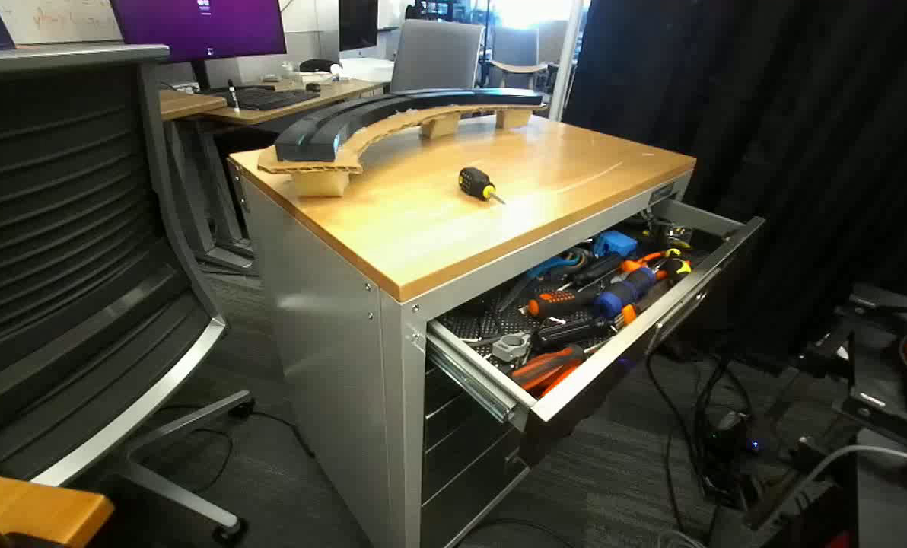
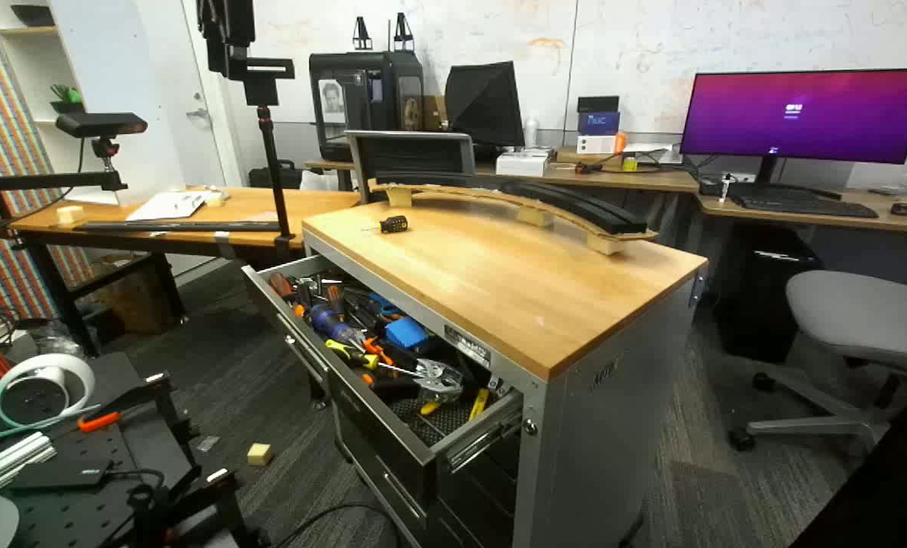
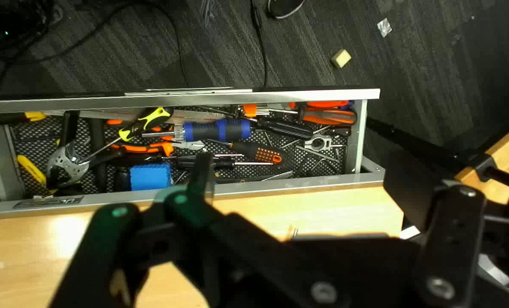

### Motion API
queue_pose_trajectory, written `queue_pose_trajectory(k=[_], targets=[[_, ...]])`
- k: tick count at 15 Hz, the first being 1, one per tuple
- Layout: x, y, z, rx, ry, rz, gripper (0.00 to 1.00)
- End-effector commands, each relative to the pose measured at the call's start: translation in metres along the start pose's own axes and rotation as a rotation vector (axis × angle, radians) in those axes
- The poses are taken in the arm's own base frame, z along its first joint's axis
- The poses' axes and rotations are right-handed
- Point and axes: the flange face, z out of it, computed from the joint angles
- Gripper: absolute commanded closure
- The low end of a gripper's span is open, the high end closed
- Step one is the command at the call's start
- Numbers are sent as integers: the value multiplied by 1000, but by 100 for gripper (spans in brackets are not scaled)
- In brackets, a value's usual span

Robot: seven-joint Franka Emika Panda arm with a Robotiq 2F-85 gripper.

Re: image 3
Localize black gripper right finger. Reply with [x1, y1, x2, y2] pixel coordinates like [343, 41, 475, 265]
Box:
[413, 184, 487, 308]

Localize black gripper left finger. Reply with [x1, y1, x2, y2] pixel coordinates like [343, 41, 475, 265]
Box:
[50, 203, 140, 308]

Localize blue rectangular box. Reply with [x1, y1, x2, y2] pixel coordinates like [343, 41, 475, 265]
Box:
[130, 164, 173, 190]

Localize grey metal tool drawer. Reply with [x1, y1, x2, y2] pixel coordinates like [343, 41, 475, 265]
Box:
[0, 89, 383, 214]

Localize small wooden block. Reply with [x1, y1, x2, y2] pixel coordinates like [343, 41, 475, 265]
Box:
[331, 49, 352, 68]

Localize orange handled pliers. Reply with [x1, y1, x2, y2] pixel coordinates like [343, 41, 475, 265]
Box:
[111, 142, 174, 155]

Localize yellow black handled tool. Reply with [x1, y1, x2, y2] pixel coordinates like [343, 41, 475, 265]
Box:
[118, 106, 171, 142]

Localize blue handled screwdriver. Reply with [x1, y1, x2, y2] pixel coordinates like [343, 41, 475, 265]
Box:
[149, 118, 251, 142]

